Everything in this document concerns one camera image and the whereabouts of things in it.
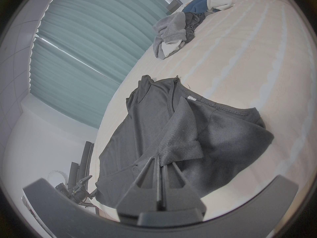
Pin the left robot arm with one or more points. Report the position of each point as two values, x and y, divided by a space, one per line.
74 192

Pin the blue-green curtain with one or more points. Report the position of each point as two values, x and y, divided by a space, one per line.
69 88
106 26

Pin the black T-shirt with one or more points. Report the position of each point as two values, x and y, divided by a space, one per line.
153 123

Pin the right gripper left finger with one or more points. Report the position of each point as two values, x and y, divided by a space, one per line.
141 194

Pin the grey bedside table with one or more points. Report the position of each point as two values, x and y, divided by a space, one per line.
173 6

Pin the black chest of drawers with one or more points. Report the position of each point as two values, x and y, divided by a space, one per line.
87 157

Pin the pile of clothes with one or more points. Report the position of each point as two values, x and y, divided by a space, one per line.
173 28

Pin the bed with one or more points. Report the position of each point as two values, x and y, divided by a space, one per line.
247 83

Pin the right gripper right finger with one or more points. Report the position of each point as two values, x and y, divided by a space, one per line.
178 194

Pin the round white mirror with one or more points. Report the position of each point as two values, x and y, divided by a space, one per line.
57 175

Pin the dark dressing table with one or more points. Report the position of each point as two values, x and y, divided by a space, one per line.
73 175

